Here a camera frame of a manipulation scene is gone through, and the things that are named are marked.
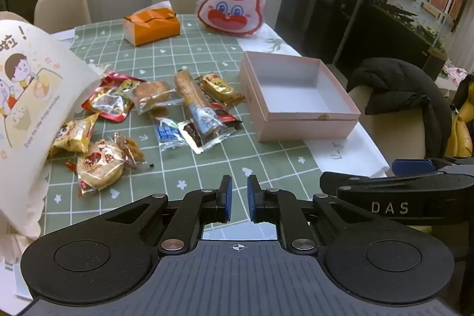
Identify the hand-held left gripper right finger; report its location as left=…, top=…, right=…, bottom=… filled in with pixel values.
left=247, top=175, right=373, bottom=253

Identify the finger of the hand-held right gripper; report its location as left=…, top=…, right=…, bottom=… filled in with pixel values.
left=392, top=158, right=449, bottom=177

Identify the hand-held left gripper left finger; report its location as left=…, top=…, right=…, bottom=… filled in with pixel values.
left=105, top=174, right=233, bottom=253

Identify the dark chocolate snack packet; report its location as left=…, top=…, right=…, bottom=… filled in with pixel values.
left=180, top=121, right=209, bottom=154

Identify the blue label clear packet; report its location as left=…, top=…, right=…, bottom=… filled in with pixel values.
left=150, top=108, right=193, bottom=152

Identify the pink cardboard box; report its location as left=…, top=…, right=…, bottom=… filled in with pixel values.
left=239, top=50, right=361, bottom=143

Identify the gold snack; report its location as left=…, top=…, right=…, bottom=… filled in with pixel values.
left=196, top=73, right=246, bottom=105

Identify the long bread stick packet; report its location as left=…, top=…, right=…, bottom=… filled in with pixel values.
left=174, top=69, right=238, bottom=145

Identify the brown twisted snack packet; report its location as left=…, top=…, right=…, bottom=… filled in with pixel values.
left=113, top=131, right=146, bottom=169

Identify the clear pastry packet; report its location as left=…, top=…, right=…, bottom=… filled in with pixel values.
left=130, top=81, right=185, bottom=116

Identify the round cake packet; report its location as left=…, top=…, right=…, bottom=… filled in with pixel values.
left=66, top=138, right=128, bottom=197

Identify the yellow snack packet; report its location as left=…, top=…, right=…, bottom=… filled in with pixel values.
left=48, top=112, right=100, bottom=158

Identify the beige chair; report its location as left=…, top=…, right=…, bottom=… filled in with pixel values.
left=346, top=84, right=434, bottom=169

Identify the yellow cloth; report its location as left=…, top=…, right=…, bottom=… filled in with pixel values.
left=444, top=105, right=474, bottom=157

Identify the black jacket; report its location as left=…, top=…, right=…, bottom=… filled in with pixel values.
left=346, top=57, right=453, bottom=157

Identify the floral cloth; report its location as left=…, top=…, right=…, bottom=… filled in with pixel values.
left=441, top=60, right=469, bottom=85

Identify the green checked tablecloth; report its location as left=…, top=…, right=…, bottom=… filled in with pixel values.
left=42, top=14, right=326, bottom=240

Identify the black framed glass tank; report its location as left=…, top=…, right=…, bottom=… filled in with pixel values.
left=365, top=0, right=471, bottom=72

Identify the dark furniture piece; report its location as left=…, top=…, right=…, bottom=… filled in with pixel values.
left=316, top=0, right=358, bottom=65

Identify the orange tissue box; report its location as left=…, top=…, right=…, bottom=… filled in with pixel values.
left=123, top=1, right=181, bottom=47

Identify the rabbit face bag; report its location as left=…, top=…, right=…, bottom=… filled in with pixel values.
left=196, top=0, right=266, bottom=37

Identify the cream cartoon printed bag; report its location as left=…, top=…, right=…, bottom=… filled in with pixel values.
left=0, top=10, right=105, bottom=261

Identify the white paper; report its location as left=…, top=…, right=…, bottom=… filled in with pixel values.
left=0, top=257, right=34, bottom=302

